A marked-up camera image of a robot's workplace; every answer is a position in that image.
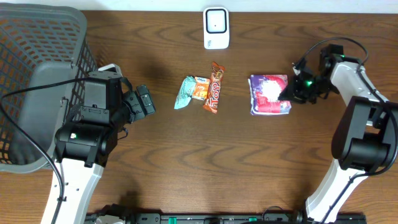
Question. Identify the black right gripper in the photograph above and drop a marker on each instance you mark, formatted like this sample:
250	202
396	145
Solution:
293	93

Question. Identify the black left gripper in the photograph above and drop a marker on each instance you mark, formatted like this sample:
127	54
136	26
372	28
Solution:
137	104

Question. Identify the purple snack pack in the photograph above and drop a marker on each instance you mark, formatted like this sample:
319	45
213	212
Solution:
265	91

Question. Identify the teal snack packet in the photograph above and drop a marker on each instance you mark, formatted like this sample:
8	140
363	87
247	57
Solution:
185	93

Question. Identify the small orange snack packet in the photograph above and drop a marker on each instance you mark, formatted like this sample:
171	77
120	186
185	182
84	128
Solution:
201	88

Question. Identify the orange Top chocolate bar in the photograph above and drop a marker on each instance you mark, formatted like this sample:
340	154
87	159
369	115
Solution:
213	95

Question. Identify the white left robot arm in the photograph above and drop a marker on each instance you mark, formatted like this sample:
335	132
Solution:
87	137

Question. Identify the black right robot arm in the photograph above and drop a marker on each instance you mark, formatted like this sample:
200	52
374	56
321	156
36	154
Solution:
365	141

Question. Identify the grey plastic mesh basket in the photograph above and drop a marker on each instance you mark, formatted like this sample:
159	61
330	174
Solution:
41	45

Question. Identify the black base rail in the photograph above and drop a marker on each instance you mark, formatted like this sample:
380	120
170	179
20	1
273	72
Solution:
156	218

